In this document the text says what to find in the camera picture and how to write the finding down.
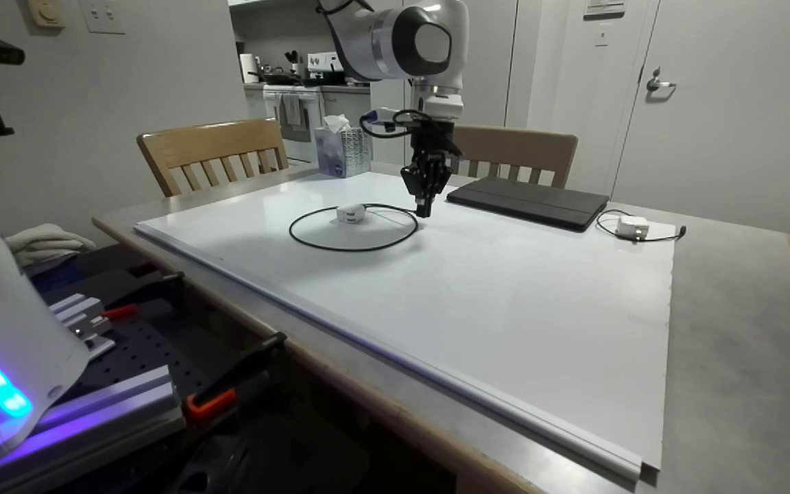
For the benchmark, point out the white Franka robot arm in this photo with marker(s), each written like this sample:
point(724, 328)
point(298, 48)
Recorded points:
point(384, 35)

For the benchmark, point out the black closed laptop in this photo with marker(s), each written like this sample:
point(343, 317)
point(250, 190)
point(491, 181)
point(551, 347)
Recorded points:
point(528, 201)

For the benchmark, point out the small door sign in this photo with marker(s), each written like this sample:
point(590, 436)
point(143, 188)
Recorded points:
point(603, 8)

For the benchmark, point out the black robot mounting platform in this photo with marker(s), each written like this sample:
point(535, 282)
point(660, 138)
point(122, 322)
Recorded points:
point(158, 351)

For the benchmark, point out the wooden slat-back chair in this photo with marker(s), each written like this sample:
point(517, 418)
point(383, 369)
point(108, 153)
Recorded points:
point(211, 140)
point(513, 146)

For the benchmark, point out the small white spare charger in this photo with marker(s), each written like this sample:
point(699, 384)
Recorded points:
point(632, 229)

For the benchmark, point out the white folded cloth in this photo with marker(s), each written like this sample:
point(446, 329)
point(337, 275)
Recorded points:
point(48, 244)

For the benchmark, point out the white robot base blue light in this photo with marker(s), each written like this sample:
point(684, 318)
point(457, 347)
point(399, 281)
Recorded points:
point(1, 318)

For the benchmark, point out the double wall switch plate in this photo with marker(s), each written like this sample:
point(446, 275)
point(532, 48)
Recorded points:
point(101, 13)

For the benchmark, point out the aluminium extrusion rail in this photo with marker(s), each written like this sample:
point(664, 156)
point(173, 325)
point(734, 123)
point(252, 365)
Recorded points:
point(93, 414)

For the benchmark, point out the white charger adapter brick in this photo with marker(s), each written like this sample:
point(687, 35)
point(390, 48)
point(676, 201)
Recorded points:
point(352, 211)

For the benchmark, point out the white kitchen stove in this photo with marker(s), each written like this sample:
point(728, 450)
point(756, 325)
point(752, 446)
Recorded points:
point(292, 109)

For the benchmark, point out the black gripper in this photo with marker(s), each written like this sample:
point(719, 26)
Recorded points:
point(432, 146)

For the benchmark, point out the large white whiteboard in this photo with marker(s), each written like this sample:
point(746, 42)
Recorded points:
point(468, 310)

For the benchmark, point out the round beige wall thermostat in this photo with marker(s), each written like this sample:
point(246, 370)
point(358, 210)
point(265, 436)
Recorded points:
point(43, 11)

